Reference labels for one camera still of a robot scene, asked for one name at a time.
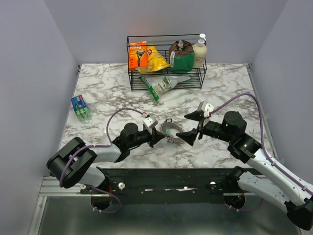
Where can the yellow snack bag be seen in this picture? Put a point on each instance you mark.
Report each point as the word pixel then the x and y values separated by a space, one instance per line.
pixel 156 61

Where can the green white plastic pouch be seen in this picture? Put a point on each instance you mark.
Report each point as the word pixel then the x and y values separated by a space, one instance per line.
pixel 159 84

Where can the aluminium rail frame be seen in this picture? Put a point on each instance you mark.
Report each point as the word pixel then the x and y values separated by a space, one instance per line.
pixel 62 211

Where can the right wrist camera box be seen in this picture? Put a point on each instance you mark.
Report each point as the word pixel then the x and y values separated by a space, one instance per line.
pixel 204 109

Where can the cream lotion pump bottle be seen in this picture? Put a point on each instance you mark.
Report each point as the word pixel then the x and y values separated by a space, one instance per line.
pixel 200 51

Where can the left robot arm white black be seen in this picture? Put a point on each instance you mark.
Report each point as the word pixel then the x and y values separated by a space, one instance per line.
pixel 72 163

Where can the blue green toothpaste box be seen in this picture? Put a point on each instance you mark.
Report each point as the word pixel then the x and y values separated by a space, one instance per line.
pixel 80 108

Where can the orange razor package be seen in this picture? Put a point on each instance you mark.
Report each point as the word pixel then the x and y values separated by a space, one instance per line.
pixel 138 56

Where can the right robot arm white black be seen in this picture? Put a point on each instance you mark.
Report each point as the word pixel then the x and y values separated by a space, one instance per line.
pixel 282 188

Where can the brown green bag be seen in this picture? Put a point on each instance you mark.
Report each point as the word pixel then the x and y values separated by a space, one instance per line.
pixel 181 56

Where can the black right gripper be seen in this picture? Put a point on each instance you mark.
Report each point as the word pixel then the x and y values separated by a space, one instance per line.
pixel 189 136

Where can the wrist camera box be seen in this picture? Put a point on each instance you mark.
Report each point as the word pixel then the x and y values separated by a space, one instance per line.
pixel 204 109
pixel 149 121

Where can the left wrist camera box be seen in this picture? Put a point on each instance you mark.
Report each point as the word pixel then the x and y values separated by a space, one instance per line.
pixel 149 121

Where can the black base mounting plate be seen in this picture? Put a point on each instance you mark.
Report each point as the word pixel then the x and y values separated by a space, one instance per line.
pixel 177 186

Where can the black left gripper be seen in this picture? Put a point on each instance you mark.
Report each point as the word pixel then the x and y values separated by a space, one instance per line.
pixel 154 137

